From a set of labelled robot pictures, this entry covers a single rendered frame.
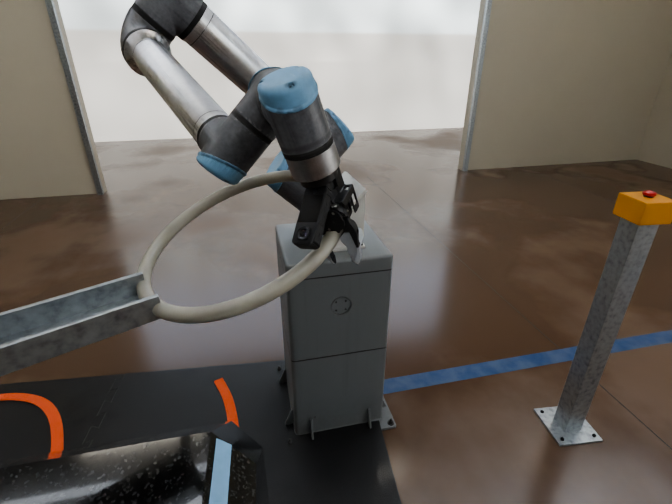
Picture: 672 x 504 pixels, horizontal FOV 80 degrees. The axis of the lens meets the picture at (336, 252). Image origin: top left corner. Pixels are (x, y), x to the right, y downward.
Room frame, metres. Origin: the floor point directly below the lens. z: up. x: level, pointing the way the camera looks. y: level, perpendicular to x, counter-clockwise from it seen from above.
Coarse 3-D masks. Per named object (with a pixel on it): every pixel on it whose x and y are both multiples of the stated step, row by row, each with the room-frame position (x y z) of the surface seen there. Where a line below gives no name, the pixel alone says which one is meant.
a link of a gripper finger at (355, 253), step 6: (360, 228) 0.75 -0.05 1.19; (342, 234) 0.70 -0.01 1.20; (348, 234) 0.70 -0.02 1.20; (360, 234) 0.74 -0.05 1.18; (342, 240) 0.71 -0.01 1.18; (348, 240) 0.70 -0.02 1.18; (360, 240) 0.73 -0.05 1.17; (348, 246) 0.71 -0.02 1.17; (354, 246) 0.70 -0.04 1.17; (360, 246) 0.71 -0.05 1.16; (348, 252) 0.71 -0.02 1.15; (354, 252) 0.71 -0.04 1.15; (360, 252) 0.71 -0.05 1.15; (354, 258) 0.71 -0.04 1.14; (360, 258) 0.72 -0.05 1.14
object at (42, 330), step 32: (96, 288) 0.67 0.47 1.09; (128, 288) 0.71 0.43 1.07; (0, 320) 0.58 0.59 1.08; (32, 320) 0.60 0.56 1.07; (64, 320) 0.62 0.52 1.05; (96, 320) 0.57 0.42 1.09; (128, 320) 0.60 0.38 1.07; (0, 352) 0.49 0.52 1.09; (32, 352) 0.51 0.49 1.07; (64, 352) 0.54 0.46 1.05
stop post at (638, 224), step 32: (640, 192) 1.33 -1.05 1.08; (640, 224) 1.22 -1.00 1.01; (608, 256) 1.31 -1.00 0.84; (640, 256) 1.24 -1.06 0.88; (608, 288) 1.27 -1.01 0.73; (608, 320) 1.24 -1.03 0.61; (576, 352) 1.31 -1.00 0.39; (608, 352) 1.25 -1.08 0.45; (576, 384) 1.26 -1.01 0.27; (544, 416) 1.32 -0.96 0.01; (576, 416) 1.24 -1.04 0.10
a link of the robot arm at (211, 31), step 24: (144, 0) 1.16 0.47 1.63; (168, 0) 1.17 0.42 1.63; (192, 0) 1.20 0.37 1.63; (168, 24) 1.17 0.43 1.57; (192, 24) 1.19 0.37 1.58; (216, 24) 1.23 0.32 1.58; (216, 48) 1.22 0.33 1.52; (240, 48) 1.26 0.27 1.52; (240, 72) 1.26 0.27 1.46; (336, 120) 1.40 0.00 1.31; (336, 144) 1.39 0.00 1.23
